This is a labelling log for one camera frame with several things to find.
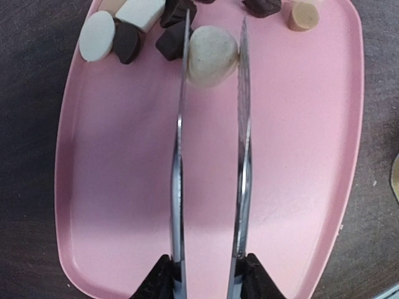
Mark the dark chocolate near tongs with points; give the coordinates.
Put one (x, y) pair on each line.
(171, 43)

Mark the speckled white heart chocolate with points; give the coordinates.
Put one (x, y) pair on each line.
(213, 56)

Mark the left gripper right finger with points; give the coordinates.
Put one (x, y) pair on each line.
(257, 284)

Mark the dark chocolate beside oval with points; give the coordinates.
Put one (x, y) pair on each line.
(127, 42)

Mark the dark heart chocolate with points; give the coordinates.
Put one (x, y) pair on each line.
(262, 8)

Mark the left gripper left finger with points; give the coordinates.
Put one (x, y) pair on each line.
(158, 284)

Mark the white oval chocolate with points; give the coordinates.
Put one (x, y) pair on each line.
(96, 36)

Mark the pink plastic tray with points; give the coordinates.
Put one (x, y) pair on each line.
(115, 145)

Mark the white rectangular chocolate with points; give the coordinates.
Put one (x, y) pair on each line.
(141, 13)

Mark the round brown chocolate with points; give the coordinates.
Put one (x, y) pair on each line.
(303, 16)

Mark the white metal tongs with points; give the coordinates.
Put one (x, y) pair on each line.
(244, 188)

